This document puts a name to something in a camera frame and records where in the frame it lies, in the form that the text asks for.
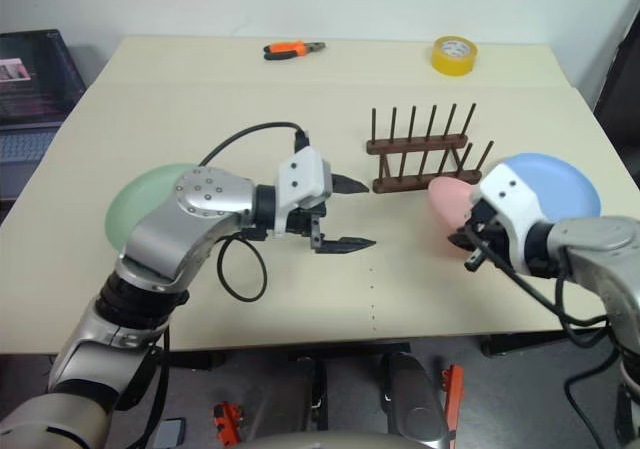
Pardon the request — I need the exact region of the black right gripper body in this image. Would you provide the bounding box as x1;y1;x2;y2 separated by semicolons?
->
460;201;507;266

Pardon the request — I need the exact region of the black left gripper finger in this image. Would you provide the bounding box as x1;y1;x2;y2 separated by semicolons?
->
330;171;372;196
308;215;378;257

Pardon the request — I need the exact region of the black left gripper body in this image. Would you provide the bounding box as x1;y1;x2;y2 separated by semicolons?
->
273;198;330;243

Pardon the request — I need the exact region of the pink plate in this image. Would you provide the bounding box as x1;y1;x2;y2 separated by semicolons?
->
426;176;482;234

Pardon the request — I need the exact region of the blue plate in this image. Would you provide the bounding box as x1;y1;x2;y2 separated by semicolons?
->
499;152;603;226

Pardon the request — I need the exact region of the green plate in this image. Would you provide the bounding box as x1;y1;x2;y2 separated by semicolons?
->
103;161;202;254

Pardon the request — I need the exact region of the brown wooden dish rack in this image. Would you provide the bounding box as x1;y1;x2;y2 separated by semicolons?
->
366;102;497;194

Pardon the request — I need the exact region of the black table foot bar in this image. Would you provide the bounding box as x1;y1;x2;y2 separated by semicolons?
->
168;350;227;371
478;329;567;359
286;340;412;361

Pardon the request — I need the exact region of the orange black marker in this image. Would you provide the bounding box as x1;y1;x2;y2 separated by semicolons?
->
262;39;328;62

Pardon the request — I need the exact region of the dark rounded slim shape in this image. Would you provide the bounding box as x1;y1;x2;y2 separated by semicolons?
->
293;354;330;431

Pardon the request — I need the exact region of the orange clamp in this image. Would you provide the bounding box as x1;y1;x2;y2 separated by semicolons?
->
213;400;247;449
439;363;467;449

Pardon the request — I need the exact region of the yellow tape roll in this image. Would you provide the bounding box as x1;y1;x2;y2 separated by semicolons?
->
430;34;480;77

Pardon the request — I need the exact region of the grey rounded broad shape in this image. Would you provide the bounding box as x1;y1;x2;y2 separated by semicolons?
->
381;351;452;449

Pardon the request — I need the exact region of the black chair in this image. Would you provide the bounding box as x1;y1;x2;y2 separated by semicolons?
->
593;0;640;216

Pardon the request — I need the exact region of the small grey flat object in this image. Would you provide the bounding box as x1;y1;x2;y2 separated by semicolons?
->
153;417;187;449

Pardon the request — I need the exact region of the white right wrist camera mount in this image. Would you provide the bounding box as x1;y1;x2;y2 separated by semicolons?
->
471;161;554;276

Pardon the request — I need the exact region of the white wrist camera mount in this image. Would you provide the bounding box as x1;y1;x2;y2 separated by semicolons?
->
273;146;335;234
471;161;554;276

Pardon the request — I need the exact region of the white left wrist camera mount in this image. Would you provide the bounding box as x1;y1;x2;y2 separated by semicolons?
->
273;146;335;234

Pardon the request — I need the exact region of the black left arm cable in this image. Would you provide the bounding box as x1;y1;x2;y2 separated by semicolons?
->
201;121;312;302

